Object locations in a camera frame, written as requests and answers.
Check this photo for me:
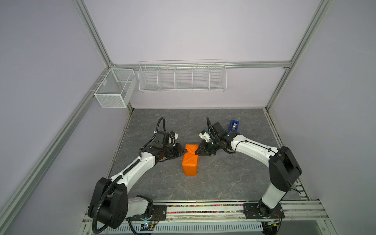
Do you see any orange wrapping paper sheet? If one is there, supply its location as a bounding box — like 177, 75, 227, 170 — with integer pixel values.
182, 145, 199, 176

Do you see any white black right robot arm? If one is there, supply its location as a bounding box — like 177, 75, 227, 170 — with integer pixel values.
195, 118, 302, 218

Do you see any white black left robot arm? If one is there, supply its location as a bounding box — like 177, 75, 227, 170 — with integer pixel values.
88, 117, 186, 234

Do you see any blue tape dispenser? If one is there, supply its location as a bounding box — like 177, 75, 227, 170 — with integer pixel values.
228, 119, 240, 132

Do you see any white mesh side basket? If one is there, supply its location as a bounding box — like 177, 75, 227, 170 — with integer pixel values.
94, 69, 137, 108

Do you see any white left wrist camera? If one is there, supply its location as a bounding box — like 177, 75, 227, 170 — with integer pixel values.
168, 131, 178, 145

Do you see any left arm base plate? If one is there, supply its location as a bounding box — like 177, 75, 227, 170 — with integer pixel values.
130, 204, 167, 221

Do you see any white wire wall shelf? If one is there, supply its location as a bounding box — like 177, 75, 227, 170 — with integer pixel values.
138, 60, 227, 92

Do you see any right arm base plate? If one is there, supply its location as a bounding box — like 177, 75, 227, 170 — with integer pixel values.
243, 203, 285, 219

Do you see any white vented cable duct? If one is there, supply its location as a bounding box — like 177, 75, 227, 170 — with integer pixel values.
89, 221, 264, 235

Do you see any aluminium front rail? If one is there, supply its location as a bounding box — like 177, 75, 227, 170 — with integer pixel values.
82, 200, 330, 225

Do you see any aluminium corner frame post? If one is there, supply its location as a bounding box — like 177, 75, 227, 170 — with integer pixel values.
72, 0, 114, 68

